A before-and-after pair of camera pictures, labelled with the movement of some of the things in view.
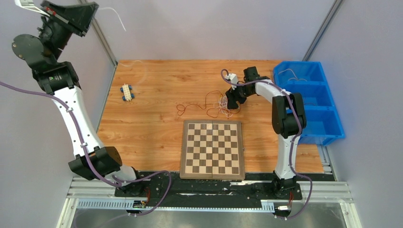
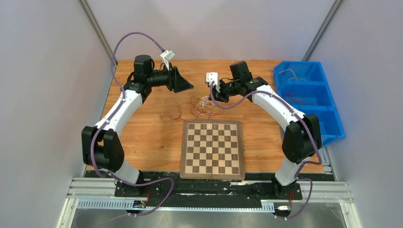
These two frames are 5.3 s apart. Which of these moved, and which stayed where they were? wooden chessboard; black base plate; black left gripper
Moved: black left gripper
Stayed: wooden chessboard; black base plate
